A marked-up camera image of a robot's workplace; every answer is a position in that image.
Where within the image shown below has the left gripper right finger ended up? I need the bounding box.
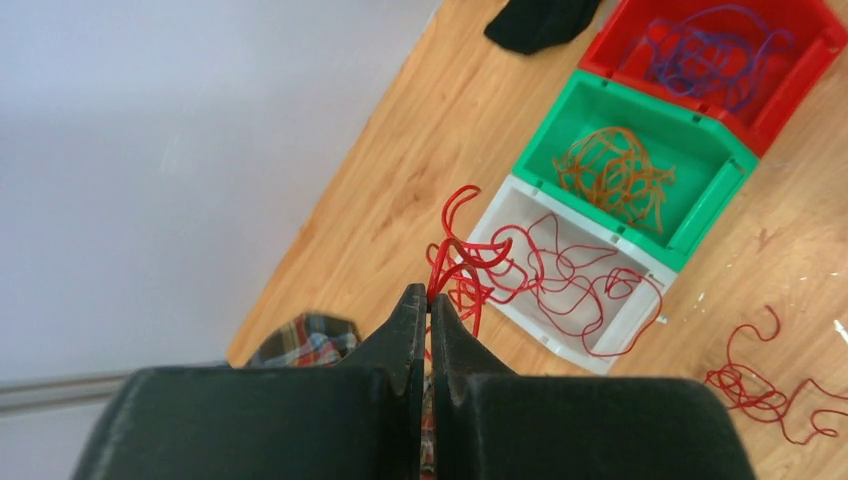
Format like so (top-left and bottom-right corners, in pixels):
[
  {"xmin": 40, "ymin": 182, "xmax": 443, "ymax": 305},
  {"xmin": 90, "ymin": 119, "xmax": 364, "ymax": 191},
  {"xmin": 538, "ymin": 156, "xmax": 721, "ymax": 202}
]
[{"xmin": 430, "ymin": 294, "xmax": 514, "ymax": 479}]

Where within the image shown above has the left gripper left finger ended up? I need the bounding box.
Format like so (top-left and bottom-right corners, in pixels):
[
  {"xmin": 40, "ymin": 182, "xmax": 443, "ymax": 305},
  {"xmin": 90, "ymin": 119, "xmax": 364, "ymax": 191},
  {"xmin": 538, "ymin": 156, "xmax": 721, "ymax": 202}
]
[{"xmin": 338, "ymin": 284, "xmax": 428, "ymax": 479}]

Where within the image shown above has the red thin cable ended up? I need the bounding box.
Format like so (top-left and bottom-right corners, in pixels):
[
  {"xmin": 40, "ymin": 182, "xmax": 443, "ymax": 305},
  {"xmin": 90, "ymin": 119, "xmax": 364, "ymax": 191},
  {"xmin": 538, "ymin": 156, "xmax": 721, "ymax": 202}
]
[{"xmin": 425, "ymin": 184, "xmax": 848, "ymax": 446}]

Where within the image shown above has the orange thin cable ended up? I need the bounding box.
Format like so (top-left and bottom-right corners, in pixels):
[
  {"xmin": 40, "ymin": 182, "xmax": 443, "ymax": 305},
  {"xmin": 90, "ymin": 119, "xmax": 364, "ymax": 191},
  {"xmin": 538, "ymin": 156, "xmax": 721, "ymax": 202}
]
[{"xmin": 553, "ymin": 127, "xmax": 677, "ymax": 234}]

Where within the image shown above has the purple thin cable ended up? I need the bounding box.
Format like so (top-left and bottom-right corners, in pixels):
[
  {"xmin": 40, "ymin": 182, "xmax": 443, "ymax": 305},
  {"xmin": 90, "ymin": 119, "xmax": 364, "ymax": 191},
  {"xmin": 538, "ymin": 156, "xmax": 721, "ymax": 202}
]
[{"xmin": 619, "ymin": 5, "xmax": 796, "ymax": 114}]

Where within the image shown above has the plaid flannel shirt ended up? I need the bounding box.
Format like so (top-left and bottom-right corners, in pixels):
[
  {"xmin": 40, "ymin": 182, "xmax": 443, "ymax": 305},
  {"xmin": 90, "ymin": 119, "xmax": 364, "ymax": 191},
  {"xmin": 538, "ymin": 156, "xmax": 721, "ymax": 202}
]
[{"xmin": 245, "ymin": 312, "xmax": 362, "ymax": 368}]

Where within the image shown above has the white plastic bin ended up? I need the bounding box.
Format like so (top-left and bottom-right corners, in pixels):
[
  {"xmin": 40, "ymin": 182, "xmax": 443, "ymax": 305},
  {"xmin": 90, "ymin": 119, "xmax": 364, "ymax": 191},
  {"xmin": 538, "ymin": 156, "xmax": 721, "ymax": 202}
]
[{"xmin": 468, "ymin": 176, "xmax": 677, "ymax": 375}]

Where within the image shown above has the green plastic bin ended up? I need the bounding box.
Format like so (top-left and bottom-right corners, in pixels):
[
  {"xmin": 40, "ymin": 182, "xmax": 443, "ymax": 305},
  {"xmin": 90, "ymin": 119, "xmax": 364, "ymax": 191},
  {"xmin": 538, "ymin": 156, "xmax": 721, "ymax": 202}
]
[{"xmin": 512, "ymin": 70, "xmax": 758, "ymax": 272}]

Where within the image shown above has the black t-shirt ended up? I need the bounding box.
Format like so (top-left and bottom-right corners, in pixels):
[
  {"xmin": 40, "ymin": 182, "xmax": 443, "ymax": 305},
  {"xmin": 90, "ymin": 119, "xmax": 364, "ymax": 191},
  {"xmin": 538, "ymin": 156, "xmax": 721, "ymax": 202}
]
[{"xmin": 483, "ymin": 0, "xmax": 601, "ymax": 56}]

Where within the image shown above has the red plastic bin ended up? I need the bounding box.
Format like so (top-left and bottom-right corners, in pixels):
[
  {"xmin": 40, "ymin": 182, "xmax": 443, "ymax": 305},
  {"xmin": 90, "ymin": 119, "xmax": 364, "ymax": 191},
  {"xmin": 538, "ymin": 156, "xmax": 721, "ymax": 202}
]
[{"xmin": 579, "ymin": 1, "xmax": 847, "ymax": 155}]

